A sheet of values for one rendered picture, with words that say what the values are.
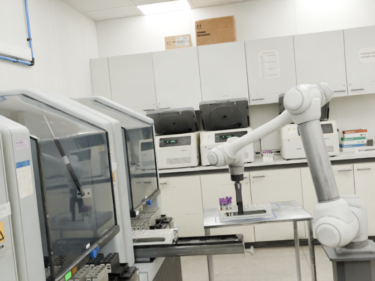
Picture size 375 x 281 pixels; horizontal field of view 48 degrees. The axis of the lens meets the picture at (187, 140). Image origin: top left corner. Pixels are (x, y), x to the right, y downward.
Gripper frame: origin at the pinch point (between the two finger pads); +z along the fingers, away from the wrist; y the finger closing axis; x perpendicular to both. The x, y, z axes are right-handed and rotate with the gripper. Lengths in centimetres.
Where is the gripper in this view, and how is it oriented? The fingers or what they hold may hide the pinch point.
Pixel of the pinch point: (239, 208)
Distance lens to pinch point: 247.1
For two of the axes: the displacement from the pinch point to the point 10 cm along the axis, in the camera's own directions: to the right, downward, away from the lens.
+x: -9.9, 0.9, 0.5
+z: 0.9, 9.9, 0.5
